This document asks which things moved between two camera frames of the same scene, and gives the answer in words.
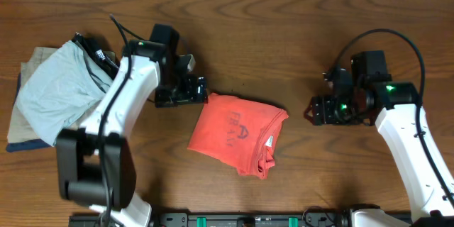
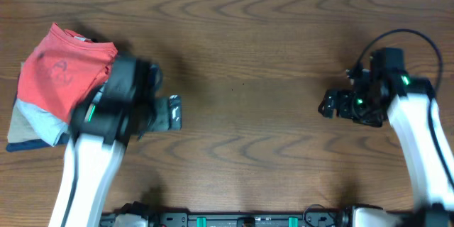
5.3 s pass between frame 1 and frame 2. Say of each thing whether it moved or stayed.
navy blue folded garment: stayed
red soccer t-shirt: moved
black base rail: stayed
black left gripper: moved
